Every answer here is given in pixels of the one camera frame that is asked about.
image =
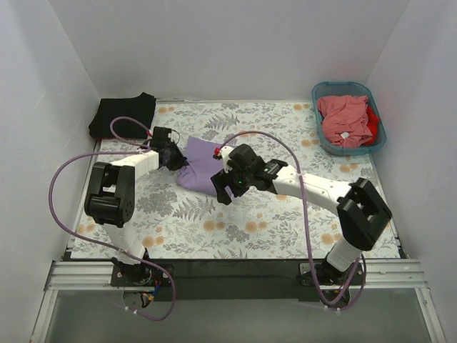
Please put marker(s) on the pink crumpled t shirt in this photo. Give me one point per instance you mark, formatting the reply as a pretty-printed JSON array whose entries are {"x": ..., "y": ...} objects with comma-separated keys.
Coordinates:
[{"x": 344, "y": 120}]

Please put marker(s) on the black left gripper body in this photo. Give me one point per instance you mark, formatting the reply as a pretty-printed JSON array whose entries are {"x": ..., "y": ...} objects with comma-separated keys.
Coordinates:
[{"x": 175, "y": 159}]

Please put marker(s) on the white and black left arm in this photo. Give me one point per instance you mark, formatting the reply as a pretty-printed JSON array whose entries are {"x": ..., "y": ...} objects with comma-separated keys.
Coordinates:
[{"x": 110, "y": 199}]

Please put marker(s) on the black robot base mount plate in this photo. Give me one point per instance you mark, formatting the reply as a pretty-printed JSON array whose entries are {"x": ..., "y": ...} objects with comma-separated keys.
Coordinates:
[{"x": 162, "y": 281}]

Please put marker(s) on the red crumpled t shirt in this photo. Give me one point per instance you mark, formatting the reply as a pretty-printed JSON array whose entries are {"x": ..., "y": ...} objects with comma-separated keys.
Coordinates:
[{"x": 372, "y": 125}]

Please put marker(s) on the purple t shirt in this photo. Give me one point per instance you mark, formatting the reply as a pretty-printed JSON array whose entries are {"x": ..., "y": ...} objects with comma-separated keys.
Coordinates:
[{"x": 196, "y": 175}]

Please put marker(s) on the floral patterned table mat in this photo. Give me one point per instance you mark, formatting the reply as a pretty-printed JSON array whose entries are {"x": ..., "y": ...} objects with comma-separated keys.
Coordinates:
[{"x": 175, "y": 223}]

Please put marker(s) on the aluminium front rail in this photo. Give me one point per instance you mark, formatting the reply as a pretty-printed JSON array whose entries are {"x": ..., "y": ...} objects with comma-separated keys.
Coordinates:
[{"x": 380, "y": 273}]

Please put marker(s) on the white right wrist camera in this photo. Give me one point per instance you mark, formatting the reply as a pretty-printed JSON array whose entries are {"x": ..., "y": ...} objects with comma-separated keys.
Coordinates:
[{"x": 223, "y": 154}]

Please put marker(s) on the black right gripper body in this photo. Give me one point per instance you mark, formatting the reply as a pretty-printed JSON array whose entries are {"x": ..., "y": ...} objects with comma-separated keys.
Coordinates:
[{"x": 226, "y": 184}]

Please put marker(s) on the teal plastic laundry basket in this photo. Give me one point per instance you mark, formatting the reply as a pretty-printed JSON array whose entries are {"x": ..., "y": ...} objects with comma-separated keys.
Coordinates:
[{"x": 328, "y": 88}]

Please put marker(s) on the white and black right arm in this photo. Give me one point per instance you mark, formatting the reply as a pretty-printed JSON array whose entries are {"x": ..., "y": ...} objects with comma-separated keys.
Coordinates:
[{"x": 362, "y": 212}]

